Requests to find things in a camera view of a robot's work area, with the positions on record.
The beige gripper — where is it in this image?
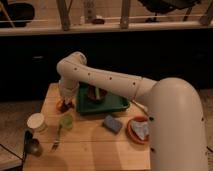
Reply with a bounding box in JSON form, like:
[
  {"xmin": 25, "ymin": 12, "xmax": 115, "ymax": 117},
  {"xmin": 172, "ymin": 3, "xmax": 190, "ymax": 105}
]
[{"xmin": 59, "ymin": 79, "xmax": 79, "ymax": 102}]

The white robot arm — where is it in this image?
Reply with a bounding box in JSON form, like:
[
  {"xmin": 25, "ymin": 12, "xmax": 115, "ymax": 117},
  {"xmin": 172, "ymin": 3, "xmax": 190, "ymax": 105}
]
[{"xmin": 57, "ymin": 52, "xmax": 208, "ymax": 171}]

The green plastic cup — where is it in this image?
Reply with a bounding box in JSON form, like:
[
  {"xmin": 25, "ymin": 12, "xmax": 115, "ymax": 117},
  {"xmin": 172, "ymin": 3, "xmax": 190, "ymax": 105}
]
[{"xmin": 60, "ymin": 115, "xmax": 73, "ymax": 130}]

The orange fruit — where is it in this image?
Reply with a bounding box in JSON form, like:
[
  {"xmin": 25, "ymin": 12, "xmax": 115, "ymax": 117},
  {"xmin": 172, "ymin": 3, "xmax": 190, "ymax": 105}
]
[{"xmin": 56, "ymin": 100, "xmax": 67, "ymax": 112}]

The dark bowl in tray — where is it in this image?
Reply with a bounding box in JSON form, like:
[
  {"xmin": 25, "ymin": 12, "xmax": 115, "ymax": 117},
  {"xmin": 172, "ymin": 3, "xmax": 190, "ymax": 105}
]
[{"xmin": 87, "ymin": 86, "xmax": 107, "ymax": 102}]

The green plastic tray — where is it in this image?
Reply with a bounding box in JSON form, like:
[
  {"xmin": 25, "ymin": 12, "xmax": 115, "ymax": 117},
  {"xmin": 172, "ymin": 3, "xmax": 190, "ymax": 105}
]
[{"xmin": 76, "ymin": 83, "xmax": 130, "ymax": 115}]

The blue sponge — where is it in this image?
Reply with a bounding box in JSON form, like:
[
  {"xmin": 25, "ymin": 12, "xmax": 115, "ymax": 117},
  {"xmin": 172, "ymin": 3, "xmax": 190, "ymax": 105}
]
[{"xmin": 103, "ymin": 115, "xmax": 123, "ymax": 134}]

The metal fork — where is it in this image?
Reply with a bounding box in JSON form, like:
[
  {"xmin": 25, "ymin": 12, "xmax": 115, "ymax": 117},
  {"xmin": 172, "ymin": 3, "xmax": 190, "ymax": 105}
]
[{"xmin": 51, "ymin": 124, "xmax": 62, "ymax": 151}]

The red-orange bowl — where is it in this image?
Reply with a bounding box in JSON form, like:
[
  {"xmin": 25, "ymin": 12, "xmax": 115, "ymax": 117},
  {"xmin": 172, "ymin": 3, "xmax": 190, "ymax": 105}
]
[{"xmin": 126, "ymin": 116, "xmax": 149, "ymax": 145}]

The grey cloth in bowl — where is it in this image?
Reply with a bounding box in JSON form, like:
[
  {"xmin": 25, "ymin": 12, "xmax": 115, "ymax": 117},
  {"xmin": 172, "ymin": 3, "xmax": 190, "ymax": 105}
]
[{"xmin": 130, "ymin": 121, "xmax": 149, "ymax": 140}]

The black office chair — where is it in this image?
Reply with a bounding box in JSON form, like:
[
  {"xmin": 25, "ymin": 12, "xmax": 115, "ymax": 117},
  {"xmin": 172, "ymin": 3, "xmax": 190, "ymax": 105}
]
[{"xmin": 0, "ymin": 0, "xmax": 35, "ymax": 28}]

